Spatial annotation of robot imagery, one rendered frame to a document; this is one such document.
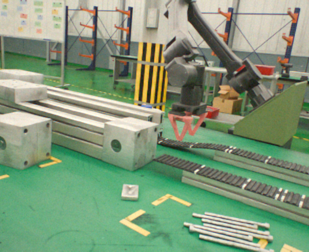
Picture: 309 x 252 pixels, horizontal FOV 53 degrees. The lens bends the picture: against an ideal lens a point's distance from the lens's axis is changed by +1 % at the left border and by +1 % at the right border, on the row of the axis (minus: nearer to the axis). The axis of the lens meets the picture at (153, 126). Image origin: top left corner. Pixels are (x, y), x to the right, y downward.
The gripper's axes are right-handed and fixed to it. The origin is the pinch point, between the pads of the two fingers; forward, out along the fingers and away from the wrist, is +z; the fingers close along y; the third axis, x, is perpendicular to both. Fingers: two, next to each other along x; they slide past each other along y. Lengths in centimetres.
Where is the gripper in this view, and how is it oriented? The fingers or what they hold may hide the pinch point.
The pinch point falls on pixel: (185, 135)
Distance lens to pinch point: 87.7
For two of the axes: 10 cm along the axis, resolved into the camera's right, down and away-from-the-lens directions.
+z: -0.9, 9.6, 2.5
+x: 8.4, 2.1, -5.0
